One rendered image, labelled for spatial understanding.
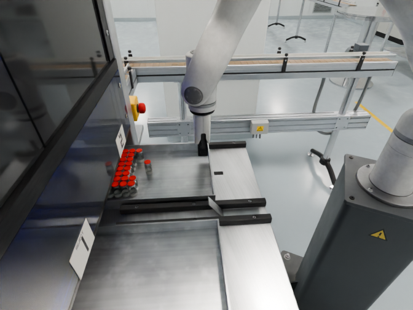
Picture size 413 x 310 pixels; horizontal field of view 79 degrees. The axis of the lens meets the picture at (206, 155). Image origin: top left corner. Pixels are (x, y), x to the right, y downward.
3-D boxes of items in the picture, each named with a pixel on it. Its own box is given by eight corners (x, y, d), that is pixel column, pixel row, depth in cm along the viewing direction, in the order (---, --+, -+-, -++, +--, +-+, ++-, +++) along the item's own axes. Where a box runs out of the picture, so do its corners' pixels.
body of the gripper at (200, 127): (188, 98, 79) (190, 129, 85) (189, 114, 70) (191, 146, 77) (212, 98, 79) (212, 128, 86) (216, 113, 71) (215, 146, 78)
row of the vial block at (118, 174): (114, 198, 73) (110, 186, 70) (125, 159, 87) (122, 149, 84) (121, 197, 73) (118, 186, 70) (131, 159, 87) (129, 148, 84)
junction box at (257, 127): (251, 135, 178) (252, 123, 173) (249, 130, 182) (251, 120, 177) (267, 134, 179) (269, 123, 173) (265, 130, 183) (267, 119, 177)
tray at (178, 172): (92, 210, 70) (88, 202, 67) (113, 153, 90) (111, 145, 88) (215, 203, 71) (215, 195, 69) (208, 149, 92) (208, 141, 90)
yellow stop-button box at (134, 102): (117, 122, 92) (113, 104, 88) (121, 112, 98) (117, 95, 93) (138, 121, 93) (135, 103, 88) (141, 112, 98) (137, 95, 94)
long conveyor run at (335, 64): (87, 85, 150) (79, 58, 140) (94, 75, 162) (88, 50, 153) (393, 77, 161) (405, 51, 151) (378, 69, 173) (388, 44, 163)
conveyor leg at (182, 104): (180, 174, 202) (173, 80, 155) (180, 166, 209) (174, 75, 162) (192, 173, 202) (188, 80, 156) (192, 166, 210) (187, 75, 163)
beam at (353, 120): (149, 137, 180) (147, 123, 172) (150, 131, 186) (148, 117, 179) (365, 129, 189) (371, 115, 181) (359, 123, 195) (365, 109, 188)
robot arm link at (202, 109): (187, 92, 77) (187, 101, 79) (187, 106, 70) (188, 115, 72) (214, 91, 77) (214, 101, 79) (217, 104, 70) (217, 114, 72)
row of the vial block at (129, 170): (121, 197, 73) (118, 186, 70) (131, 159, 87) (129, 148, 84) (129, 197, 73) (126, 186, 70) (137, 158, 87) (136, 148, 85)
